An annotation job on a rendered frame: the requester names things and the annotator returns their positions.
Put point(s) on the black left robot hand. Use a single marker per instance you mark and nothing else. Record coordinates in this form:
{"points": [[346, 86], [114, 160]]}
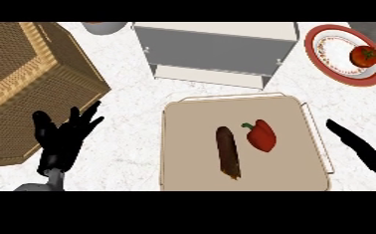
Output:
{"points": [[61, 140]]}

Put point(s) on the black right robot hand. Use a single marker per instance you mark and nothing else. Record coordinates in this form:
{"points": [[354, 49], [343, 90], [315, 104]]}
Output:
{"points": [[356, 144]]}

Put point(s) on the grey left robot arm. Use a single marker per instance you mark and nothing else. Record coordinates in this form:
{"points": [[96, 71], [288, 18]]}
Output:
{"points": [[45, 182]]}

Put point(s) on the beige tray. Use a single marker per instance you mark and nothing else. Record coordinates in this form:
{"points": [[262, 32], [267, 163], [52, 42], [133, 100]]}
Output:
{"points": [[245, 145]]}

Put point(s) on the grey white tiered shelf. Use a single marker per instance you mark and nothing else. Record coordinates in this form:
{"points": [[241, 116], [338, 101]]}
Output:
{"points": [[216, 53]]}

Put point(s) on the brown wicker basket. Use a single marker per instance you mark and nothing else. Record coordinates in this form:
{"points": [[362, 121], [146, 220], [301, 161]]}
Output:
{"points": [[45, 88]]}

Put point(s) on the red bell pepper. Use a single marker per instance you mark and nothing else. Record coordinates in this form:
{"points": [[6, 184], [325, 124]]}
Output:
{"points": [[262, 135]]}

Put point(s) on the red rimmed white plate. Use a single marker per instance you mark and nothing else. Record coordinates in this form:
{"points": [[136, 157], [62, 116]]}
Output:
{"points": [[338, 57]]}

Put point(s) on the red tomato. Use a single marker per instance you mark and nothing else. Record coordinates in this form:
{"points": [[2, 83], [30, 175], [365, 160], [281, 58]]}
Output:
{"points": [[365, 56]]}

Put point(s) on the grey round pot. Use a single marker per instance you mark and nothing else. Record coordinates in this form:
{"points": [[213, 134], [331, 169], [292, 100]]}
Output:
{"points": [[104, 27]]}

